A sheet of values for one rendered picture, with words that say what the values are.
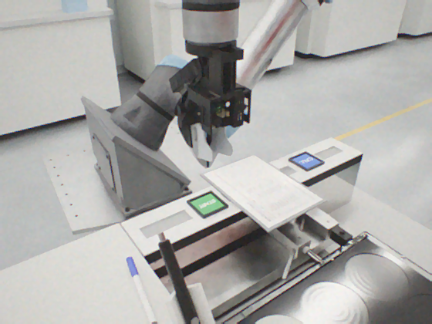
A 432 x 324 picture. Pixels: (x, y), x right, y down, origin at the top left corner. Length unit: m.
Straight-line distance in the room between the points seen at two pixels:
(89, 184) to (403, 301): 0.76
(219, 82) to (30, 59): 2.70
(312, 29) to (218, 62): 4.61
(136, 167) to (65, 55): 2.41
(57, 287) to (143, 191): 0.37
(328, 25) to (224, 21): 4.49
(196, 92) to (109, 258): 0.28
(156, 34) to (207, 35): 3.19
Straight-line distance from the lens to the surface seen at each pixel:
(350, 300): 0.63
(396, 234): 0.91
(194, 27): 0.48
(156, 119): 0.91
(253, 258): 0.68
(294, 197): 0.69
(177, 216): 0.65
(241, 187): 0.70
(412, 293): 0.68
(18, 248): 2.19
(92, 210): 0.92
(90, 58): 3.23
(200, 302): 0.36
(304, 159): 0.81
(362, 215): 0.93
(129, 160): 0.80
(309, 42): 5.09
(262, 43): 0.88
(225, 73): 0.50
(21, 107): 3.21
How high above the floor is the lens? 1.37
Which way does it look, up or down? 33 degrees down
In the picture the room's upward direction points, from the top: straight up
